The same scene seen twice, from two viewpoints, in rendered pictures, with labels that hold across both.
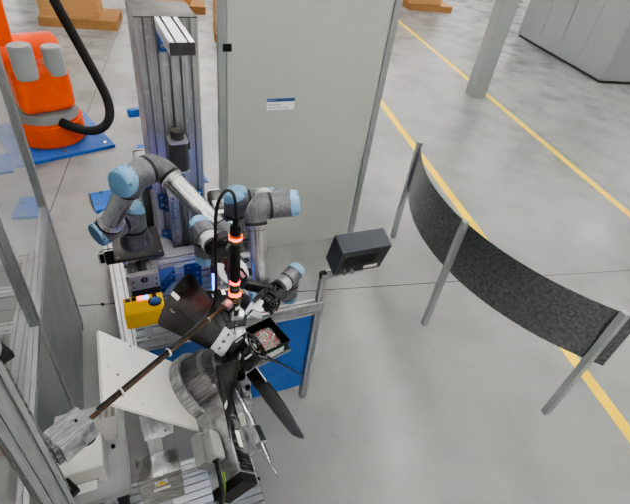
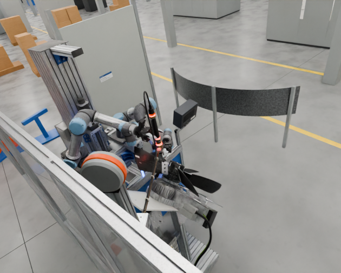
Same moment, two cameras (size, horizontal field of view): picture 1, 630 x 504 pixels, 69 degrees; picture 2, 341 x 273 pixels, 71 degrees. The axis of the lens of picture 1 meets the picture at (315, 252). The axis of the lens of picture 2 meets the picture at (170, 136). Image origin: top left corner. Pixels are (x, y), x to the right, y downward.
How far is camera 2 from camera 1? 0.55 m
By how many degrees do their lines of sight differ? 12
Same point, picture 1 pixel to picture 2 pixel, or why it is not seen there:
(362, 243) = (186, 108)
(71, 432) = (143, 221)
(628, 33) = not seen: outside the picture
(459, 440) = (261, 175)
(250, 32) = not seen: hidden behind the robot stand
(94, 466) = not seen: hidden behind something
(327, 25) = (110, 31)
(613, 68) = (219, 11)
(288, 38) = (96, 44)
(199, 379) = (164, 189)
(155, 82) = (61, 80)
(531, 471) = (294, 170)
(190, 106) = (80, 85)
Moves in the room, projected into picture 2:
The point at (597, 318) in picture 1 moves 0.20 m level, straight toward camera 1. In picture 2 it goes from (284, 95) to (284, 103)
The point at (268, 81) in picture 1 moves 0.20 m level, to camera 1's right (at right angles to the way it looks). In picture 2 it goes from (96, 68) to (111, 64)
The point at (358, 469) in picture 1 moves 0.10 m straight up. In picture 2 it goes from (231, 209) to (231, 205)
